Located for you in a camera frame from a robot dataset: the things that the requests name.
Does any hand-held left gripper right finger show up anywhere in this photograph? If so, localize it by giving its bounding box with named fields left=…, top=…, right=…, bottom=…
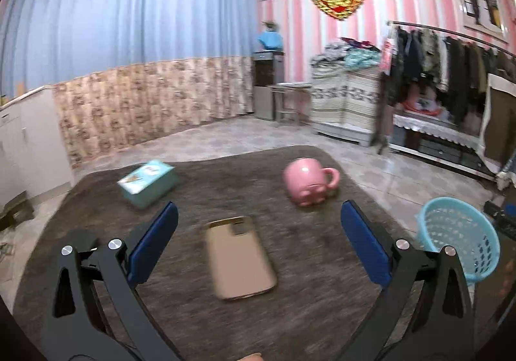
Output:
left=339, top=200, right=478, bottom=361

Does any pile of clothes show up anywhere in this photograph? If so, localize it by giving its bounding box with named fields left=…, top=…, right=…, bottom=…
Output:
left=312, top=36, right=382, bottom=72

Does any low glass stand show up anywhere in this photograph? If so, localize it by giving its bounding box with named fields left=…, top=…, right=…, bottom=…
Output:
left=389, top=111, right=496, bottom=180

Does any grey water dispenser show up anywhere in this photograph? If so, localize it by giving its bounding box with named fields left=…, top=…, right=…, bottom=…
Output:
left=252, top=51, right=287, bottom=122

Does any blue wrapped potted plant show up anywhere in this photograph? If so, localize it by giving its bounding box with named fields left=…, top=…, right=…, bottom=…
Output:
left=258, top=20, right=285, bottom=51

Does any patterned knit blanket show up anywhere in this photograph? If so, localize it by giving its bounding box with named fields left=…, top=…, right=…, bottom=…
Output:
left=310, top=63, right=383, bottom=132

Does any blue tissue box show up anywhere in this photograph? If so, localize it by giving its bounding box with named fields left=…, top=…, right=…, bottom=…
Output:
left=117, top=160, right=178, bottom=209

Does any pink hanging bag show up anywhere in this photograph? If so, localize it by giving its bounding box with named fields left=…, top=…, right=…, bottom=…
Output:
left=381, top=33, right=398, bottom=75

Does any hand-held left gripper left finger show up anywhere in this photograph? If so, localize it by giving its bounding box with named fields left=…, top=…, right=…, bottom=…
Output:
left=40, top=202, right=180, bottom=361

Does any pink mug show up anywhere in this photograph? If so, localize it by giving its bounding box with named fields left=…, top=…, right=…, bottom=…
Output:
left=282, top=157, right=340, bottom=206

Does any phone case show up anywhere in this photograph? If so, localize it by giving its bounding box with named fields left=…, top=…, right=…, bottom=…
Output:
left=203, top=216, right=279, bottom=301

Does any metal clothes rack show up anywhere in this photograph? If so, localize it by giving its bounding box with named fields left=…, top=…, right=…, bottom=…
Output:
left=373, top=20, right=516, bottom=154

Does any row of hanging clothes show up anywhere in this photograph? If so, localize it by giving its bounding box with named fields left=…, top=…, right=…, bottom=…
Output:
left=389, top=26, right=516, bottom=124

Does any light blue plastic basket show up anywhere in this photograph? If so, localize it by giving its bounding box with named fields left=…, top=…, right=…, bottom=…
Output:
left=415, top=197, right=501, bottom=285

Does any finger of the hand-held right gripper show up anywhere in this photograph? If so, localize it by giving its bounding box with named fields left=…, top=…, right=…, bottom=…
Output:
left=484, top=201, right=516, bottom=228

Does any small wooden stool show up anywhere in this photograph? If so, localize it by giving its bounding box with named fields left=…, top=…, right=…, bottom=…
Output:
left=0, top=192, right=35, bottom=230

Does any blue floral curtain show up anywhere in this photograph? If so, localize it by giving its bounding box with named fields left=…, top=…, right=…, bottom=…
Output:
left=0, top=0, right=259, bottom=168

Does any white lace cloth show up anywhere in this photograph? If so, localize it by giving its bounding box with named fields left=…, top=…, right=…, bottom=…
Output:
left=393, top=113, right=484, bottom=148

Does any white cabinet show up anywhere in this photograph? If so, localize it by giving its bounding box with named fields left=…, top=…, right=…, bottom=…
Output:
left=0, top=85, right=75, bottom=209

